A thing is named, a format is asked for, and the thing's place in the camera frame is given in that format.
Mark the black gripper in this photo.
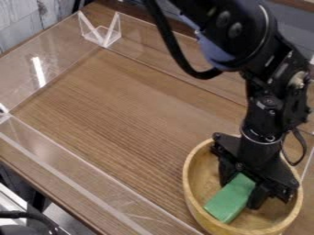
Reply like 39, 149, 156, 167
211, 132, 299, 210

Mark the black cable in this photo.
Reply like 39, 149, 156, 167
0, 210, 60, 235

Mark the green rectangular block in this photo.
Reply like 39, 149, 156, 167
203, 173, 255, 223

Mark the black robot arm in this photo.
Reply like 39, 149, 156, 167
143, 0, 310, 209

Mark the clear acrylic corner bracket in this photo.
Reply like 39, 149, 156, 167
77, 11, 121, 49

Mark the clear acrylic tray wall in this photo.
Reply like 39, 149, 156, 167
0, 110, 202, 235

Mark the brown wooden bowl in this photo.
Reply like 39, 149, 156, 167
182, 139, 304, 235

